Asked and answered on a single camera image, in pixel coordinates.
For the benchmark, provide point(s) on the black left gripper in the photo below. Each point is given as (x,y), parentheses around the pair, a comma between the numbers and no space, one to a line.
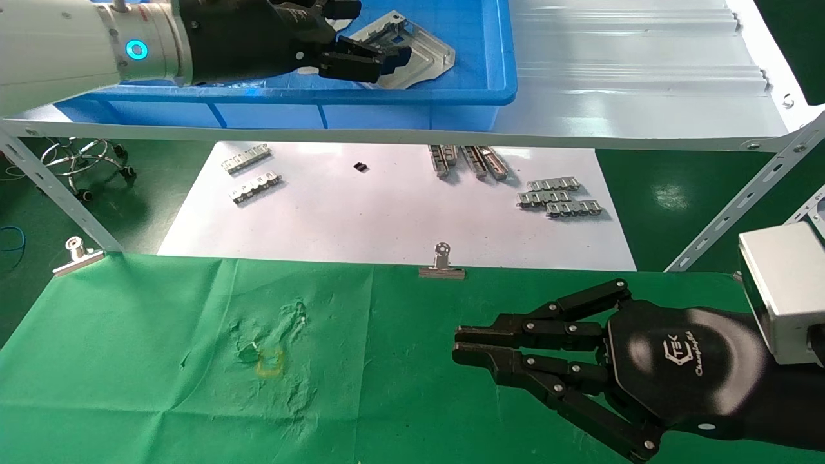
(245,38)

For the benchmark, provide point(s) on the silver binder clip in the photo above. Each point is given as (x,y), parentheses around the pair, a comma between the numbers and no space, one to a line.
(442,270)
(77,259)

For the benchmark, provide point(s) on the green table cloth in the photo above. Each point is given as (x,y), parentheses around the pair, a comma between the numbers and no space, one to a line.
(193,399)

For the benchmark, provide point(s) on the notched metal strip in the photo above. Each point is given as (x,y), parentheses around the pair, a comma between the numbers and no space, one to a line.
(246,158)
(553,185)
(256,187)
(543,198)
(573,209)

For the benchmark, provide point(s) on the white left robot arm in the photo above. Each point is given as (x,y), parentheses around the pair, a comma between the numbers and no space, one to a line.
(51,45)

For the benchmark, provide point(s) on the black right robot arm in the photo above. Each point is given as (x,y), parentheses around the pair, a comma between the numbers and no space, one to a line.
(802,406)

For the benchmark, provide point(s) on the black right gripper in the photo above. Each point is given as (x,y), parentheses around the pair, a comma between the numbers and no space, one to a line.
(689,367)

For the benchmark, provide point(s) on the perforated white shelf brace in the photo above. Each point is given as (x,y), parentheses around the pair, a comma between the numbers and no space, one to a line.
(58,187)
(741,200)

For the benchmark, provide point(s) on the blue plastic bin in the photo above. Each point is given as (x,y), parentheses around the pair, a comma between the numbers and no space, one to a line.
(464,58)

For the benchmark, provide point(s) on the grey tape piece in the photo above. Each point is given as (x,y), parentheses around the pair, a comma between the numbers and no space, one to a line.
(309,69)

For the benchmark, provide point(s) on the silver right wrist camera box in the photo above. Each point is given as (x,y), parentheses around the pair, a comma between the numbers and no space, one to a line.
(786,290)

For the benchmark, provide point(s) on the chrome stool base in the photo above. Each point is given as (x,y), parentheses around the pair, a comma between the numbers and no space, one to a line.
(77,161)

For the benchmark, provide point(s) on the white paper sheet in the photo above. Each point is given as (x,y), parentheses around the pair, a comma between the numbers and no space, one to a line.
(374,219)

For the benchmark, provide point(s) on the white metal shelf board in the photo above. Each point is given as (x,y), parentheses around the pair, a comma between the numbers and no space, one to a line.
(631,77)

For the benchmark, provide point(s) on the short metal rail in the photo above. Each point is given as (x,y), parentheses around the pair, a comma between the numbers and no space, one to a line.
(443,160)
(485,162)

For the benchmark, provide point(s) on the embossed metal plate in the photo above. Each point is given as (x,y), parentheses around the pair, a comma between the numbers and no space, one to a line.
(425,55)

